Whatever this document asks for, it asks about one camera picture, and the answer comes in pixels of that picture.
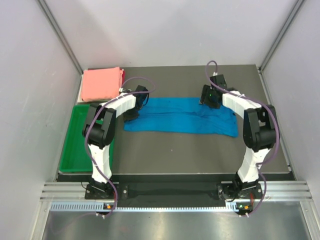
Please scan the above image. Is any blue t shirt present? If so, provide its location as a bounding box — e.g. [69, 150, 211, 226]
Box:
[123, 97, 239, 138]

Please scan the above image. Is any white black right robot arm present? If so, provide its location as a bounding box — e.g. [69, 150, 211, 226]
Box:
[199, 72, 279, 199]

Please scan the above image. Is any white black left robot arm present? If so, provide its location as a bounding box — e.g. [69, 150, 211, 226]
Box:
[82, 85, 150, 199]

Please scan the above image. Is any folded magenta t shirt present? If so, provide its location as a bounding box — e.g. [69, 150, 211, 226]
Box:
[119, 68, 126, 87]

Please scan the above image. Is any folded pink t shirt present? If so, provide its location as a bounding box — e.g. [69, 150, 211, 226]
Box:
[81, 67, 121, 103]

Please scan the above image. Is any green plastic tray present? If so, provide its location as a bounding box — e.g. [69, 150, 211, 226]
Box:
[58, 103, 116, 174]

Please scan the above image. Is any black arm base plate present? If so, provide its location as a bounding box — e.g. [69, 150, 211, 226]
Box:
[85, 182, 262, 208]

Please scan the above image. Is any aluminium frame rail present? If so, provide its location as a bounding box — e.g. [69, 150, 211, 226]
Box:
[40, 181, 312, 202]

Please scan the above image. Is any grey slotted cable duct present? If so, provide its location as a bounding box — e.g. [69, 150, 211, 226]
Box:
[49, 201, 256, 213]

